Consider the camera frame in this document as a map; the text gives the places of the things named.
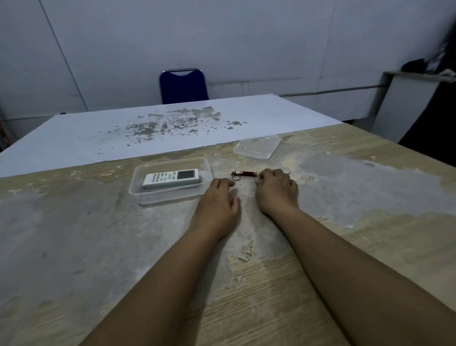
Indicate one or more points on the white side table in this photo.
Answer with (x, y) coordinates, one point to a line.
(409, 99)

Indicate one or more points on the clear plastic container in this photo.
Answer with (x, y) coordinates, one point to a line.
(171, 180)

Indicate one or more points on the blue chair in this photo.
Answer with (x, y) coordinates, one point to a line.
(183, 85)

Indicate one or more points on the person's right fingers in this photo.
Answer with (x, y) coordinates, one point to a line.
(272, 176)

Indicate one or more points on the person's left hand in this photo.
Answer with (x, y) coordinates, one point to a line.
(217, 210)

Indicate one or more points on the person's left forearm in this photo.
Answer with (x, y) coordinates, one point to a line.
(156, 288)

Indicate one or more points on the black bag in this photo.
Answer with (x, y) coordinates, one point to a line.
(433, 64)

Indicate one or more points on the person's right forearm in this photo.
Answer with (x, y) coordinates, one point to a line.
(363, 281)

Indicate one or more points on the white remote control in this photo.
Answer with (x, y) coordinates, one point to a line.
(171, 178)

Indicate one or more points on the person's left thumb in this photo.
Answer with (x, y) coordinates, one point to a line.
(236, 206)

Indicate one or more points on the person's right hand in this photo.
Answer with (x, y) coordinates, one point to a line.
(278, 194)

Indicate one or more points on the clear plastic lid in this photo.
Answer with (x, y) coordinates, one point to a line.
(257, 146)

